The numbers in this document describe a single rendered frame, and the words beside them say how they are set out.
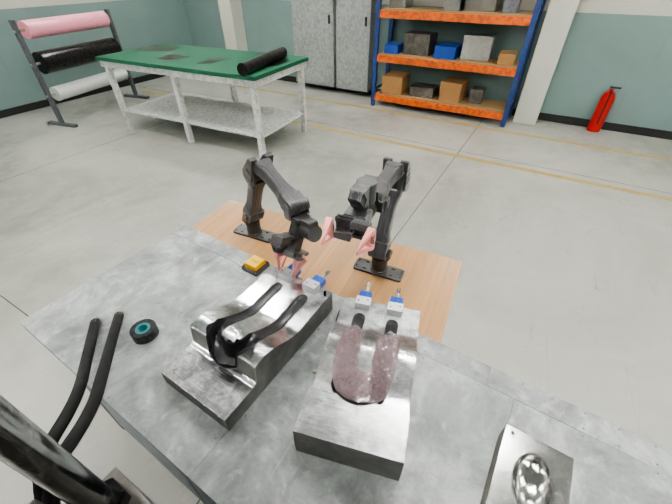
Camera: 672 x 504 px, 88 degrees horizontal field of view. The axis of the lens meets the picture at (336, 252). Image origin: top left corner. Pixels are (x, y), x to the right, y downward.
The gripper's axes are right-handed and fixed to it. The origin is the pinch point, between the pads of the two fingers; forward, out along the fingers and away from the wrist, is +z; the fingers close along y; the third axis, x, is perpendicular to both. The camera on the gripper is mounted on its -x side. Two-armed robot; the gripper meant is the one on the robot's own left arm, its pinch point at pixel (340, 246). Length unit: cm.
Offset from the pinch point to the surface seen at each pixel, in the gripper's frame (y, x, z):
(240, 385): -17.1, 33.2, 29.0
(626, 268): 143, 124, -200
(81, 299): -94, 39, 23
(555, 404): 63, 40, -5
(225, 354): -26.3, 31.9, 23.4
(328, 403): 8.3, 28.3, 25.7
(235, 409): -14, 34, 35
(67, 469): -27, 15, 62
